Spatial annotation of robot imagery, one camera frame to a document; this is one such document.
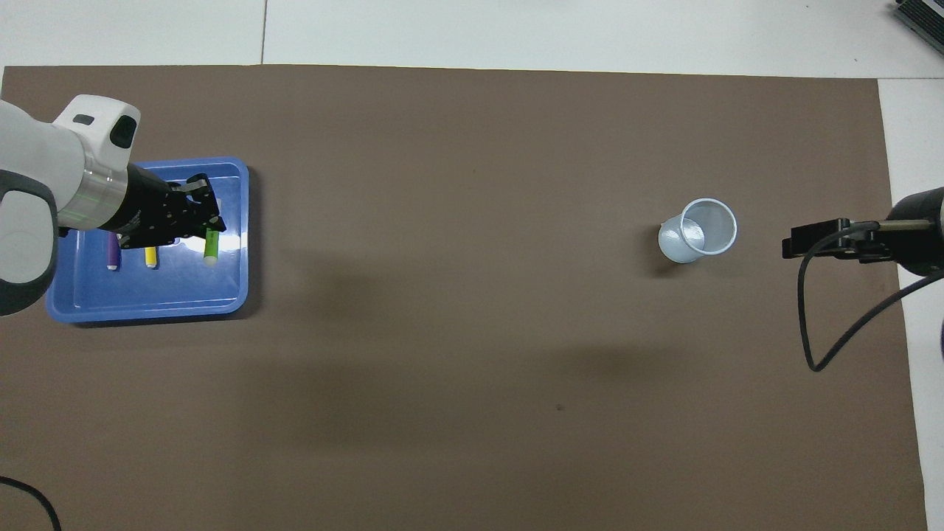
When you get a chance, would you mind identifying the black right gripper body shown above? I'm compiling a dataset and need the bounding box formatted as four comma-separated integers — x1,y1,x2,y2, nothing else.
782,187,944,278

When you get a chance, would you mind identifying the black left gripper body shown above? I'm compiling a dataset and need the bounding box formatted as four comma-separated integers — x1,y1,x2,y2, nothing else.
96,163,211,251

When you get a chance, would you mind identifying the blue plastic tray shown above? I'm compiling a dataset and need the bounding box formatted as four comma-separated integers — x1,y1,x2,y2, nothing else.
46,156,250,324

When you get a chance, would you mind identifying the clear plastic cup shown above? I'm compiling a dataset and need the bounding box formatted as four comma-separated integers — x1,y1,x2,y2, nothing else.
659,198,738,264

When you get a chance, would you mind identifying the grey metal device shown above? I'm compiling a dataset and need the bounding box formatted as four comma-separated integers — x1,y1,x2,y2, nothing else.
895,0,944,55

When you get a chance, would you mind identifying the brown table mat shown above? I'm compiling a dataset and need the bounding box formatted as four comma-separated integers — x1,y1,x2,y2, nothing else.
0,65,928,531

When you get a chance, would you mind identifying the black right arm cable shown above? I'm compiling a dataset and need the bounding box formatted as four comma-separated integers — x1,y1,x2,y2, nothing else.
798,221,944,372

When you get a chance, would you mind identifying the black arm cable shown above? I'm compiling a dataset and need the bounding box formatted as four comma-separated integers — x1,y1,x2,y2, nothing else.
0,476,63,531
798,221,944,372

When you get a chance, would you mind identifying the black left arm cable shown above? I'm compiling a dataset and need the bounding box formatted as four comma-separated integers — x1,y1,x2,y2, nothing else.
0,476,63,531

